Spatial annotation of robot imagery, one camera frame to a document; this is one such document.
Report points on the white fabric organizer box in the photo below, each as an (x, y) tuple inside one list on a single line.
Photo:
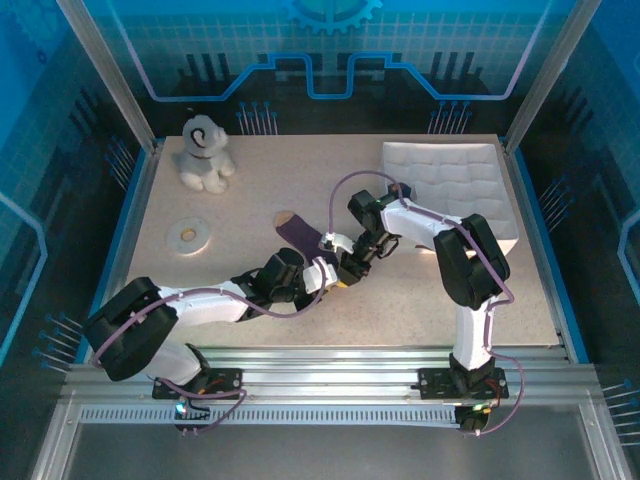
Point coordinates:
[(465, 175)]

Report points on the white tape roll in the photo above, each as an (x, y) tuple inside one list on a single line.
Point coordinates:
[(200, 241)]

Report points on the grey metal front panel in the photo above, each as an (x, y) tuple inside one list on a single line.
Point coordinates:
[(325, 455)]

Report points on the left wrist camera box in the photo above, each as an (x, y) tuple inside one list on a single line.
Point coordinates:
[(315, 277)]

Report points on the aluminium mounting rail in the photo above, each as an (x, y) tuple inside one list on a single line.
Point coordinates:
[(325, 372)]

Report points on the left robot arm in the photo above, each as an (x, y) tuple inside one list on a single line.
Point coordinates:
[(200, 311)]

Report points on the purple sock tan toe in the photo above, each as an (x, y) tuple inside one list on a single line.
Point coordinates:
[(300, 235)]

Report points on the grey white plush dog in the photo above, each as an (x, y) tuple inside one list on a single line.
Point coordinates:
[(200, 155)]

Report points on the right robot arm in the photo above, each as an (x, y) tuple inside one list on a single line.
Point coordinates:
[(405, 233)]

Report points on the aluminium frame post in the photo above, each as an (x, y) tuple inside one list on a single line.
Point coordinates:
[(547, 75), (111, 75)]

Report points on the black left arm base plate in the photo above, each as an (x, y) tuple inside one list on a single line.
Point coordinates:
[(227, 382)]

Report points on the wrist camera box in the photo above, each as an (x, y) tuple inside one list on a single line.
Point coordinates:
[(340, 242), (315, 277)]

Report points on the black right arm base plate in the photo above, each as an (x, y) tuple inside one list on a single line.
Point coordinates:
[(435, 382)]

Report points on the blue table edge strip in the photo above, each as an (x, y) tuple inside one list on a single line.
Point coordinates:
[(112, 252), (545, 240)]

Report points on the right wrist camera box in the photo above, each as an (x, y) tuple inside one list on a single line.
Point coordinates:
[(340, 242)]

